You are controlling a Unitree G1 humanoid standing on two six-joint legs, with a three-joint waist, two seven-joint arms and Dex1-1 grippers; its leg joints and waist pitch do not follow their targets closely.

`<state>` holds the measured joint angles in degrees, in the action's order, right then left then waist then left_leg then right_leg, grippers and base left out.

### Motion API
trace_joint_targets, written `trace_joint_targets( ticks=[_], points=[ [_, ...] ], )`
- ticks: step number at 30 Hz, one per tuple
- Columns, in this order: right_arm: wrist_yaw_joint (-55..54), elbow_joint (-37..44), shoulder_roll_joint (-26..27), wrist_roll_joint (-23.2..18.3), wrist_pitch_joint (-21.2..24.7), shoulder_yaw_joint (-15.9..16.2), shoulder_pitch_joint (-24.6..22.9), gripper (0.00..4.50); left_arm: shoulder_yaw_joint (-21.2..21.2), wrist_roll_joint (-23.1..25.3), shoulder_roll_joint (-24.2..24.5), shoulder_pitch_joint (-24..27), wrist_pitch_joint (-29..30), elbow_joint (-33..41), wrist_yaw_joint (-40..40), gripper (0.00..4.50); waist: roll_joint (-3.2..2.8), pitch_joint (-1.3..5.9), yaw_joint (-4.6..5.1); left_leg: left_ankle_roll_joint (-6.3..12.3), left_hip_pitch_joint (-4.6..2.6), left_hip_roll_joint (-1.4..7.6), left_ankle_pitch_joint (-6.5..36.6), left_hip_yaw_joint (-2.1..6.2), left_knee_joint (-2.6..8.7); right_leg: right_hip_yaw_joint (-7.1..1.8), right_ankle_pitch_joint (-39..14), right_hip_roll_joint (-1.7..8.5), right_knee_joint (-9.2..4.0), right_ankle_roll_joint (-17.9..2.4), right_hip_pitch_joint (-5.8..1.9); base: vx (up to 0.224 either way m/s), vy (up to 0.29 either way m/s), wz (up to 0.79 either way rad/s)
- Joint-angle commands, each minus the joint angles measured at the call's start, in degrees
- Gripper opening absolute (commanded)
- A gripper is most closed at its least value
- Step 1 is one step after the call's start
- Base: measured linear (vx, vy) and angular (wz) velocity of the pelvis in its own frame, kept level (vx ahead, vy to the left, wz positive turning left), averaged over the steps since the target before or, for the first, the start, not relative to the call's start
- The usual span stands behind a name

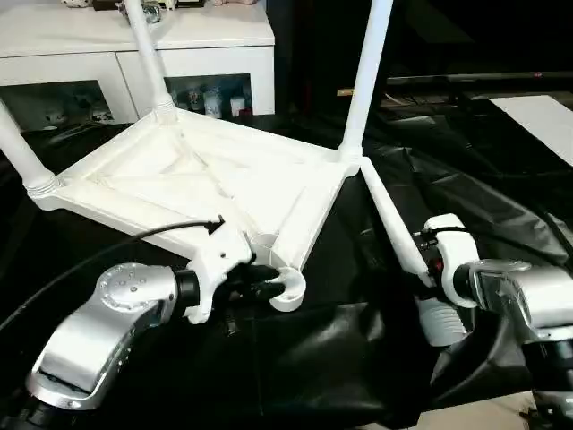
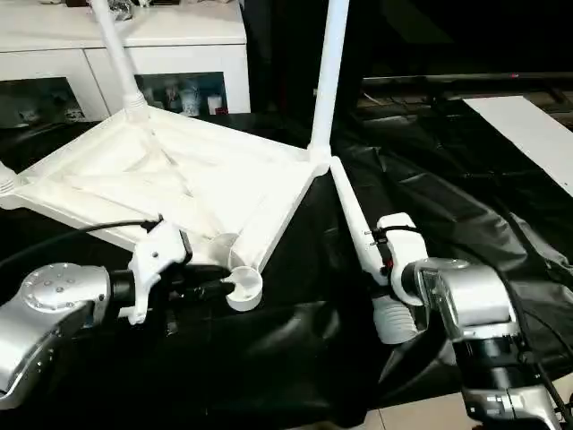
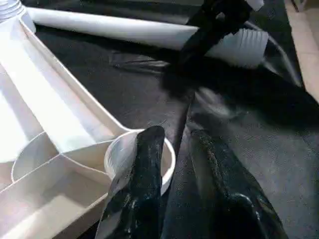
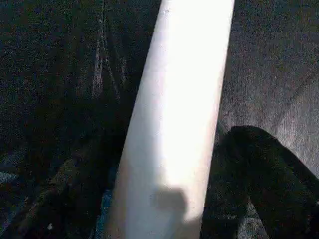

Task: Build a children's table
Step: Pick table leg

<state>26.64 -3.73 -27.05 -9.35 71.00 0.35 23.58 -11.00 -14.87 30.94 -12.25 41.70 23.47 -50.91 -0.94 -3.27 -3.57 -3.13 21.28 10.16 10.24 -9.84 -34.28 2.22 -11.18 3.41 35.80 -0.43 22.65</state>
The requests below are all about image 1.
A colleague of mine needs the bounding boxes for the white plastic table leg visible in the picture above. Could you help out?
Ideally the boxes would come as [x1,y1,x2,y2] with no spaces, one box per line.
[123,0,179,125]
[337,0,396,161]
[360,158,470,349]
[0,98,63,201]

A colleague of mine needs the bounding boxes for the white plastic table top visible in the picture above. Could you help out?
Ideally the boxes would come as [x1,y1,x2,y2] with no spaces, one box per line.
[26,110,363,314]

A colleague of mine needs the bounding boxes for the black plastic mat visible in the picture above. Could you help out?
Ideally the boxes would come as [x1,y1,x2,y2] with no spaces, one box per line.
[0,96,573,429]

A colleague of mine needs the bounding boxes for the white flat board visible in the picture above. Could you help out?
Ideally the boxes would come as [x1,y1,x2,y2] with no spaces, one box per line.
[486,94,573,170]

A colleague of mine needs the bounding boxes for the white printed carton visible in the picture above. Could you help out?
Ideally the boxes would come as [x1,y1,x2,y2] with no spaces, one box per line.
[202,87,220,117]

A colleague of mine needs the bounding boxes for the black horizontal bar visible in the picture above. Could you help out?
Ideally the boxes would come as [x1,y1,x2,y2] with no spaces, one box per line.
[387,70,573,85]

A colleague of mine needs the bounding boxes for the tall black cabinet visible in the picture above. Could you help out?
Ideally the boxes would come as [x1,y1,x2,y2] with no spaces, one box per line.
[272,0,359,116]

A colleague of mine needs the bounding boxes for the white cabinet with glass doors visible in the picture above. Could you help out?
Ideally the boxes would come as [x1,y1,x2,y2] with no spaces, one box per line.
[0,0,278,132]

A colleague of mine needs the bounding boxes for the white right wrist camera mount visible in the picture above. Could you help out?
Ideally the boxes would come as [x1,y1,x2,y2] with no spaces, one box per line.
[423,213,481,311]

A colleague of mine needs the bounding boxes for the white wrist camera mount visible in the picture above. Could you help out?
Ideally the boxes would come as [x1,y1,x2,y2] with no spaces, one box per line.
[423,213,481,311]
[184,218,255,327]

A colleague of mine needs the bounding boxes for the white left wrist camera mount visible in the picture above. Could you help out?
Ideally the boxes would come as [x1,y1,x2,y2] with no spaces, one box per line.
[184,218,255,327]

